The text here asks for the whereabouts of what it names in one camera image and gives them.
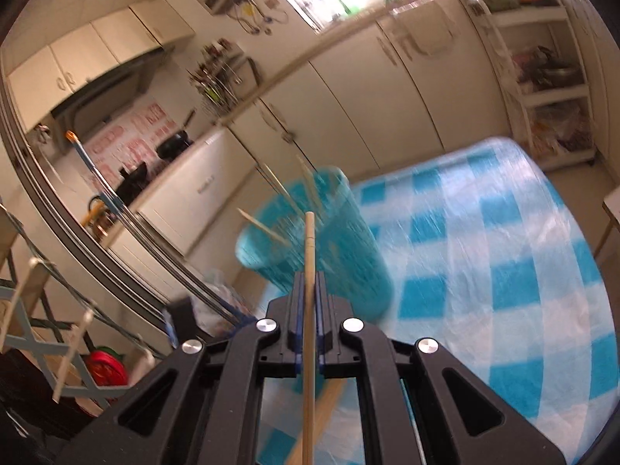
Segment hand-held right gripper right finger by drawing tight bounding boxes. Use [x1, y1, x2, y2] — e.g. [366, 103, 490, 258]
[315, 274, 566, 465]

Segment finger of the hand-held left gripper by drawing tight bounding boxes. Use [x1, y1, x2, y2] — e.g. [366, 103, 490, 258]
[164, 297, 198, 350]

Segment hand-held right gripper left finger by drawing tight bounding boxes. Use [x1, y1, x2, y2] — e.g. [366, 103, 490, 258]
[58, 274, 311, 465]

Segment plain wooden chopstick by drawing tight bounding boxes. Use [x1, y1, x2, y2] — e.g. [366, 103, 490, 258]
[237, 208, 289, 244]
[264, 162, 302, 215]
[301, 212, 319, 465]
[296, 155, 321, 210]

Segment blue perforated plastic basket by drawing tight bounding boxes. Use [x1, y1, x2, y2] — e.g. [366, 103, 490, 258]
[235, 166, 395, 324]

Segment white plastic bag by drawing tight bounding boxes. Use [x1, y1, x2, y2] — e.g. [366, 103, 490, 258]
[193, 271, 258, 326]

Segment white base cabinet with drawers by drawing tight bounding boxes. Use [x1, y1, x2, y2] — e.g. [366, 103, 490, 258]
[109, 128, 292, 258]

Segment folding table with blue legs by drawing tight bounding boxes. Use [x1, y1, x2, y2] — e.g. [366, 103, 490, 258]
[0, 203, 157, 408]

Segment dark cloth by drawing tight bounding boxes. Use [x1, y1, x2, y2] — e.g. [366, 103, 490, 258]
[0, 346, 105, 465]

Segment black wok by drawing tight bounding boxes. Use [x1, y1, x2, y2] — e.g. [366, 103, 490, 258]
[156, 109, 197, 160]

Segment blue white checkered tablecloth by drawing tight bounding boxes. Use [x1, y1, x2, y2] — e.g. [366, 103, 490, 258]
[252, 136, 612, 465]

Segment black range hood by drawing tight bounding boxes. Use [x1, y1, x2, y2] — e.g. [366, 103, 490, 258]
[51, 51, 164, 131]

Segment white rolling cart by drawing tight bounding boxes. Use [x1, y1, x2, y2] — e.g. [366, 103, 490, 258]
[464, 0, 598, 171]

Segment hanging clear plastic bag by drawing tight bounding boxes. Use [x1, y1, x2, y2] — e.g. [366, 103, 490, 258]
[393, 7, 461, 55]

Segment crumpled plastic bags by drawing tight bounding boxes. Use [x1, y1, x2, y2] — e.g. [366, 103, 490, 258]
[530, 102, 594, 157]

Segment white low stool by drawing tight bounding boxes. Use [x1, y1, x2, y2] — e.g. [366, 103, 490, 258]
[595, 194, 620, 258]

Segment metal pot with lid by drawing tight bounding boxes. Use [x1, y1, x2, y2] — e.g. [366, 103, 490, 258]
[520, 48, 580, 89]

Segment red cable reel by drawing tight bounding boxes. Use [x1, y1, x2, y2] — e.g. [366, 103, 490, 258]
[87, 346, 129, 387]

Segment blue handled mop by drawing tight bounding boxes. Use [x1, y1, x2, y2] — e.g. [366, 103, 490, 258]
[65, 130, 243, 332]

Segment red wall stickers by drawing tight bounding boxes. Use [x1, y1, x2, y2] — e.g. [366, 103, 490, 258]
[87, 102, 176, 181]

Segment sliding glass door frame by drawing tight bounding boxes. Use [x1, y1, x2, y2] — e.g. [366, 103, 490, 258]
[0, 72, 253, 341]

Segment wall utensil rack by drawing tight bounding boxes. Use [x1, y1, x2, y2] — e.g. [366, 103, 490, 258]
[189, 39, 260, 120]

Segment white wall cabinet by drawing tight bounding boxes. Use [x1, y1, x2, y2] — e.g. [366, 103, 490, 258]
[7, 0, 195, 103]

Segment silver water heater hoses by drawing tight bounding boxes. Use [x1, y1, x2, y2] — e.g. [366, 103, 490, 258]
[236, 1, 291, 36]

